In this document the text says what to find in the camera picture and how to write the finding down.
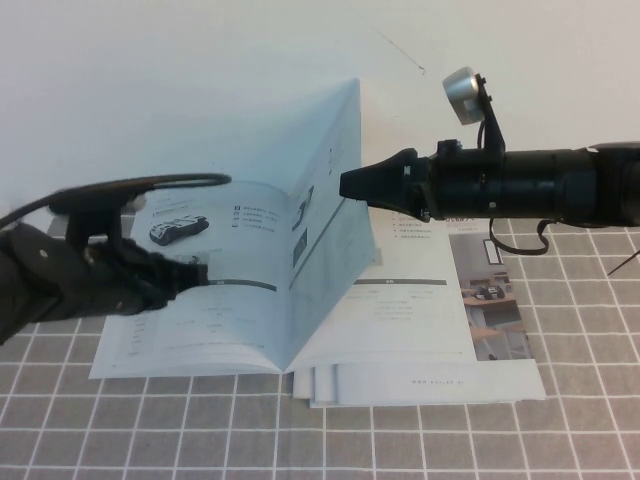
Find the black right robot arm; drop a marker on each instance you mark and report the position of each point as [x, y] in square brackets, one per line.
[575, 185]

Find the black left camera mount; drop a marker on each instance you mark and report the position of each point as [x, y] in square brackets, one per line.
[95, 220]

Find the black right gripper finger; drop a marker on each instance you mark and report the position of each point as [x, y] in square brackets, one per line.
[405, 202]
[380, 175]

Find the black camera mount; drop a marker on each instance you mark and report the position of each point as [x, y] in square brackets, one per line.
[95, 220]
[492, 130]

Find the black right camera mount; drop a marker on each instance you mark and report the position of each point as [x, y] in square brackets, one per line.
[492, 130]

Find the booklet with robot photo cover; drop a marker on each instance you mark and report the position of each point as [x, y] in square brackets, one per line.
[500, 320]

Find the white product catalogue book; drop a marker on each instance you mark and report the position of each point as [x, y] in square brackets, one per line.
[240, 320]

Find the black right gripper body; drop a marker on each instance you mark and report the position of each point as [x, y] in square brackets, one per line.
[465, 185]

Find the white booklet with curled edge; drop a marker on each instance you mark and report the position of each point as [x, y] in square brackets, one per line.
[324, 387]

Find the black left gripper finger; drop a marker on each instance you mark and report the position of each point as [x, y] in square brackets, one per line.
[167, 297]
[182, 272]

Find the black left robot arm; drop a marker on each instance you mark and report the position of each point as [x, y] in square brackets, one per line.
[30, 280]

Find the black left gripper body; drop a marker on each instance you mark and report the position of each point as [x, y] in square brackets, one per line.
[112, 280]

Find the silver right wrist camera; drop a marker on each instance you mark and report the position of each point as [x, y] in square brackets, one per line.
[462, 95]

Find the grey grid-pattern tablecloth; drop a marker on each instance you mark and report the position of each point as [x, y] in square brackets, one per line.
[575, 350]

